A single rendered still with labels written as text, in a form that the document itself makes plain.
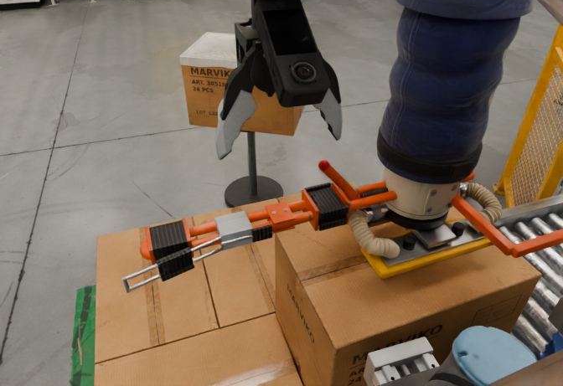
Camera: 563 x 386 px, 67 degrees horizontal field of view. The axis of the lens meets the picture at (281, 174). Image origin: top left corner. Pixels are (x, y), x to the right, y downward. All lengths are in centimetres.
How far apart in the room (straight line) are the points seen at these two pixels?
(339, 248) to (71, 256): 186
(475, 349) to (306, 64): 46
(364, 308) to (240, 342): 54
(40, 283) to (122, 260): 92
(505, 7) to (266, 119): 164
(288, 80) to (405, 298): 83
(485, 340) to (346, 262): 55
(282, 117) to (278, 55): 187
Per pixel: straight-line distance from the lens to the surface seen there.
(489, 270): 126
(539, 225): 216
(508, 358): 69
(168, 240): 88
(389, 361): 96
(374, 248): 97
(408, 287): 115
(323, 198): 97
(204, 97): 234
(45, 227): 301
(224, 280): 165
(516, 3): 84
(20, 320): 254
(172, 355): 150
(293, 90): 37
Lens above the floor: 180
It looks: 36 degrees down
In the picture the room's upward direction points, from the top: straight up
